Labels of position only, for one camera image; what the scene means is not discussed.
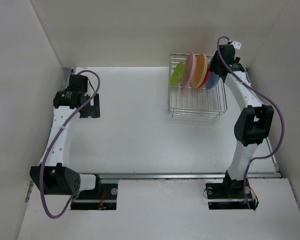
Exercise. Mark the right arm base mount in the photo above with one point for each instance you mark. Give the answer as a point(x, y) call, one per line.
point(221, 198)

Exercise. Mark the blue plate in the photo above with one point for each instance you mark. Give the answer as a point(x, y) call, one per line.
point(212, 80)

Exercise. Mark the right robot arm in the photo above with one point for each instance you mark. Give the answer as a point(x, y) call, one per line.
point(253, 124)

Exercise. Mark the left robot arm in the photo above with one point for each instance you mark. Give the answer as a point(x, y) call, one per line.
point(66, 106)

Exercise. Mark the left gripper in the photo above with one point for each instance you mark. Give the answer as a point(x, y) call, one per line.
point(92, 111)

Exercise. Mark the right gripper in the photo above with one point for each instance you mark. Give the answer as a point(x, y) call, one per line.
point(214, 63)

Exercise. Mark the red-orange plate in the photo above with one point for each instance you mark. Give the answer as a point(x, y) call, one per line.
point(206, 76)

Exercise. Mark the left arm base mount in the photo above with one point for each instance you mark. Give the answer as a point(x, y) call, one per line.
point(103, 197)

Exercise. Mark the green plate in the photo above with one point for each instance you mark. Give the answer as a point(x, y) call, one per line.
point(177, 74)

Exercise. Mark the yellow-orange plate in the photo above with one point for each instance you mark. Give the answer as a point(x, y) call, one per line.
point(200, 71)

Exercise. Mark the metal wire dish rack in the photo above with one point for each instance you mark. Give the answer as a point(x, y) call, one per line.
point(194, 102)

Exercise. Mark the pink plate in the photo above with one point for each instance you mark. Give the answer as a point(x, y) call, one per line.
point(189, 70)

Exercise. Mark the aluminium rail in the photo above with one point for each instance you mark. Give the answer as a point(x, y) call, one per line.
point(165, 175)

